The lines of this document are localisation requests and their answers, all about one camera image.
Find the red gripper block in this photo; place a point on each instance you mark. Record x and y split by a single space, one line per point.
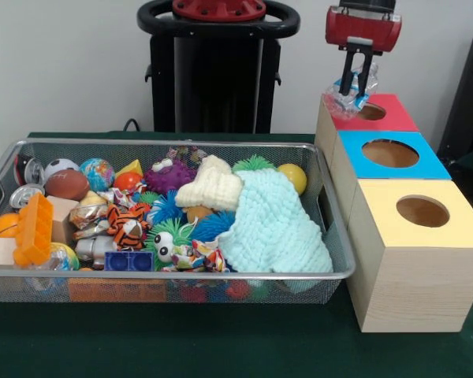
362 27

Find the crushed clear plastic bottle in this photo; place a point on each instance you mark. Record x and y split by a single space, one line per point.
339 106

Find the wooden box with three holes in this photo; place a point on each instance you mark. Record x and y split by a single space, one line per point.
414 275

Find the yellow ball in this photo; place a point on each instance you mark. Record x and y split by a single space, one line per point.
293 175

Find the light blue knitted cloth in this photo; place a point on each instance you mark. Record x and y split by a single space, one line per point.
276 228

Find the cream knitted cloth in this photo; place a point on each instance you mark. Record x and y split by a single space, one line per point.
213 189

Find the purple spiky ball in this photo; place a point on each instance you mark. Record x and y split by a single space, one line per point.
169 179

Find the tiger plush toy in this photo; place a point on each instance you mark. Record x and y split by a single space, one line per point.
124 228

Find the blue plastic toy brick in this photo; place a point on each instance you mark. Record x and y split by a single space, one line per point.
128 262

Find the brown toy football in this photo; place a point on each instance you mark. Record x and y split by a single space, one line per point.
68 185

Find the small soccer ball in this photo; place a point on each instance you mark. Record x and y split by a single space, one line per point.
59 166

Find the silver metallic toy piece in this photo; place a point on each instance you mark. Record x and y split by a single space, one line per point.
88 248

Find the long orange toy brick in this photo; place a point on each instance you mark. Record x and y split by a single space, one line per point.
33 228

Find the orange ball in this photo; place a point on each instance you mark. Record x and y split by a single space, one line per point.
4 226

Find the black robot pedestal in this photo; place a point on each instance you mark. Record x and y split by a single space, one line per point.
217 78

